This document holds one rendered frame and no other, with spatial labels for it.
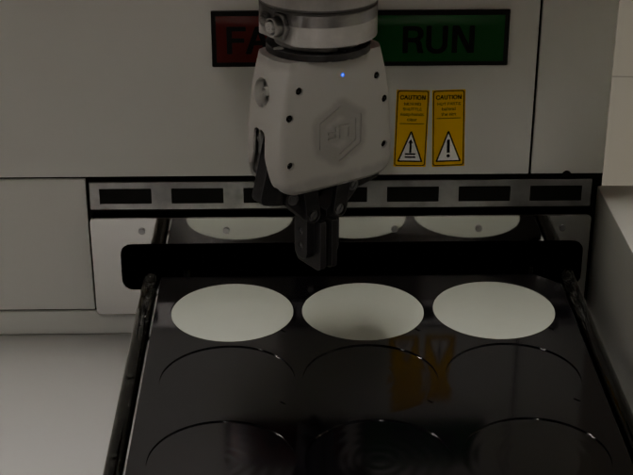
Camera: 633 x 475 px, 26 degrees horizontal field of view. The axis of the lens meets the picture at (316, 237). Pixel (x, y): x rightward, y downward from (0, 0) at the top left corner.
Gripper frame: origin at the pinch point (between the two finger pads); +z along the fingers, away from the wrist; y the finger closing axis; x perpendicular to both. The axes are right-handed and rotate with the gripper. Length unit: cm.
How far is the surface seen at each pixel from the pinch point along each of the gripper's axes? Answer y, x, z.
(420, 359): 5.7, -6.0, 9.4
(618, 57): 289, 236, 93
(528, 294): 19.9, -2.8, 9.1
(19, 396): -17.4, 19.0, 17.4
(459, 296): 14.8, 0.3, 9.2
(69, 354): -10.9, 23.0, 17.3
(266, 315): -0.4, 6.7, 9.3
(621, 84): 269, 215, 93
